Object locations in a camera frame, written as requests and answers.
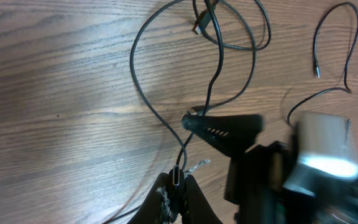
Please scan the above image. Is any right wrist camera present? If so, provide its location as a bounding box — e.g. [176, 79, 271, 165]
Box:
[283, 112, 358, 197]

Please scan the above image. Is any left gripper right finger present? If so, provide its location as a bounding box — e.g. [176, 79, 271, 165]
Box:
[180, 175, 222, 224]

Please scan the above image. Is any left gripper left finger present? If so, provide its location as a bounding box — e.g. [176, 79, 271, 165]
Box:
[128, 172, 175, 224]

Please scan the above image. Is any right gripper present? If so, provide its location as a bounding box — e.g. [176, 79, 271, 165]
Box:
[181, 114, 358, 223]

